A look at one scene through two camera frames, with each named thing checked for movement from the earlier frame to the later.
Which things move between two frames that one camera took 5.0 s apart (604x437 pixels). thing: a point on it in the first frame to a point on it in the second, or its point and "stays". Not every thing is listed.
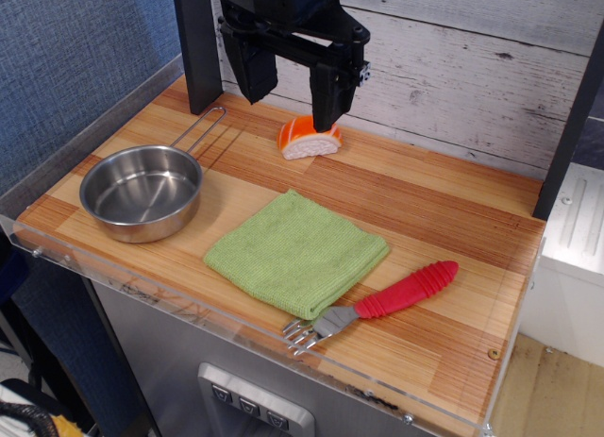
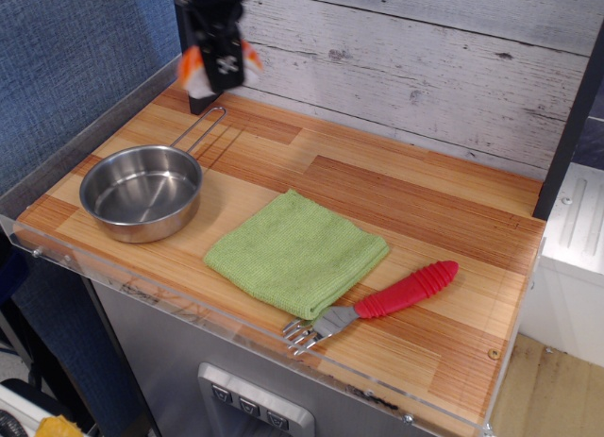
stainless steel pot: [148, 194] stays
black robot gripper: [303, 22] to [207, 17]
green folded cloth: [297, 254] stays
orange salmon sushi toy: [298, 138] to [196, 81]
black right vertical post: [567, 146] stays
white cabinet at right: [564, 301] stays
